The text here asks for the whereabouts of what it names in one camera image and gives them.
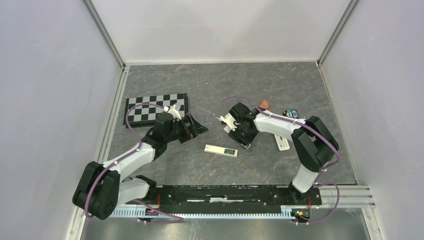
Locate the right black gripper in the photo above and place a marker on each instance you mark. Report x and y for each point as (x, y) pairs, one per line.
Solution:
(244, 142)

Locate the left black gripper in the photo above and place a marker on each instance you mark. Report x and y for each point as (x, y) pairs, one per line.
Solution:
(191, 131)

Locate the white rectangular block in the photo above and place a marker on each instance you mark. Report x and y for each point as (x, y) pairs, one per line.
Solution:
(229, 152)

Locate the beige remote control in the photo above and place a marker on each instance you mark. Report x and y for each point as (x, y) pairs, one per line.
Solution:
(282, 143)

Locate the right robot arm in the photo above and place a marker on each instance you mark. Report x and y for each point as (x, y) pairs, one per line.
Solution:
(314, 144)

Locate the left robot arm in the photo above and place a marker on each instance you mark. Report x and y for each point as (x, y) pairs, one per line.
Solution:
(102, 187)

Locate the orange semicircular piece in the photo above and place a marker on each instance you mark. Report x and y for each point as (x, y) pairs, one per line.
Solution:
(264, 105)

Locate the blue owl toy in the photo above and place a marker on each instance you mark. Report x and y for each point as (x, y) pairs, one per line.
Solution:
(291, 113)

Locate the black white checkerboard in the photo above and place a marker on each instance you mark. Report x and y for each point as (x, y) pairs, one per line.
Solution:
(145, 115)

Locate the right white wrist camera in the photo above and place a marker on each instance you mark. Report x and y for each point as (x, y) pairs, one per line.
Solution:
(229, 121)

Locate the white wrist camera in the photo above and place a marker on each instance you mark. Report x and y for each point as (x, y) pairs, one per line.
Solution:
(174, 110)
(229, 121)

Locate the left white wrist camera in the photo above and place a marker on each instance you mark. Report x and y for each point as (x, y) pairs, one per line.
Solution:
(174, 110)

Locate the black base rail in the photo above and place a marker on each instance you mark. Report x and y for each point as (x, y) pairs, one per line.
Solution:
(229, 199)

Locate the white slotted cable duct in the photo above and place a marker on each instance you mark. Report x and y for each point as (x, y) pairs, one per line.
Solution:
(141, 212)

